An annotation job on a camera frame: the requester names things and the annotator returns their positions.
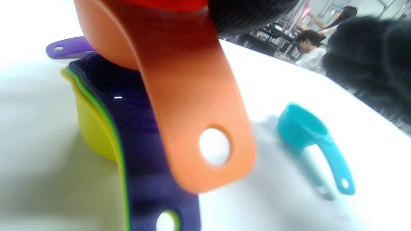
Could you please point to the light blue plastic measuring cup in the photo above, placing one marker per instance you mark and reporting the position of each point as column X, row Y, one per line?
column 298, row 128

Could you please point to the yellow plastic measuring cup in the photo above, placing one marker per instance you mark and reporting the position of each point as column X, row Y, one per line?
column 93, row 131

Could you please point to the person's left hand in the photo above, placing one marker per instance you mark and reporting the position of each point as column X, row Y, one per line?
column 369, row 57

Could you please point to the orange plastic measuring cup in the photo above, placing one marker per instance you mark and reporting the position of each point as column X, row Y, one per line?
column 186, row 89

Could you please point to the navy plastic measuring cup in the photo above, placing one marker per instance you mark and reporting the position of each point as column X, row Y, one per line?
column 144, row 154

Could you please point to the purple plastic measuring cup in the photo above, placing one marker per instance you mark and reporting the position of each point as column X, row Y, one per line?
column 74, row 46

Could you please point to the green plastic measuring cup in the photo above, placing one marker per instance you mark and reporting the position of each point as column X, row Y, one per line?
column 120, row 150

